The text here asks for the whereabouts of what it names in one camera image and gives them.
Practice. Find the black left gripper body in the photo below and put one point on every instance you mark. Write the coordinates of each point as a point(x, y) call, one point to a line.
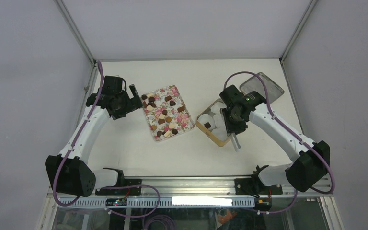
point(125, 104)

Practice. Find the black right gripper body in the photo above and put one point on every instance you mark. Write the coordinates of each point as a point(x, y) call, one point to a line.
point(233, 124)

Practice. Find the dark square chocolate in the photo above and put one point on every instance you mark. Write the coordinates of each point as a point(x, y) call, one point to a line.
point(207, 125)

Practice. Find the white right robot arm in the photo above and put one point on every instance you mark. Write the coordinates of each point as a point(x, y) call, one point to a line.
point(309, 159)

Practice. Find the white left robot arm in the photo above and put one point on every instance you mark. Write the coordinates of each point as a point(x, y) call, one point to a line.
point(68, 171)

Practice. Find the brown square chocolate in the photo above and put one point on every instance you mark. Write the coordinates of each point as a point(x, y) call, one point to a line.
point(152, 104)

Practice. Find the caramel ridged round chocolate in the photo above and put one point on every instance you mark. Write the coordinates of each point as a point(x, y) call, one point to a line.
point(168, 119)

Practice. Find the white rectangular chocolate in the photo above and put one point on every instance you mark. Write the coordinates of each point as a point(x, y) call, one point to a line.
point(167, 134)

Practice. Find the white paper cup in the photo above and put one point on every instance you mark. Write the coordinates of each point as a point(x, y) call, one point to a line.
point(204, 118)
point(216, 107)
point(220, 133)
point(219, 121)

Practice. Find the gold square tin box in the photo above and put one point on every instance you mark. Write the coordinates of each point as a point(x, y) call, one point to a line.
point(206, 131)

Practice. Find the floral rectangular tray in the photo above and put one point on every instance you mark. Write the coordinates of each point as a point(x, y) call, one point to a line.
point(163, 96)

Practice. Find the silver square tin lid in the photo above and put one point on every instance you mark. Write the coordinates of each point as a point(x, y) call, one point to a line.
point(254, 84)

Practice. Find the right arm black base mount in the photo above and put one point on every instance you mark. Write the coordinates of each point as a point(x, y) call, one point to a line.
point(252, 185)

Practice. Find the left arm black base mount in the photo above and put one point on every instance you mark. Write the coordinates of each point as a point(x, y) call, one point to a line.
point(120, 187)

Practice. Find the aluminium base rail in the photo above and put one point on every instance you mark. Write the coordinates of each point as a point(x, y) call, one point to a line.
point(213, 186)

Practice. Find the white slotted cable duct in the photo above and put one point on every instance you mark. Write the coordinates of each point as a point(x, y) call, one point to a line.
point(169, 202)

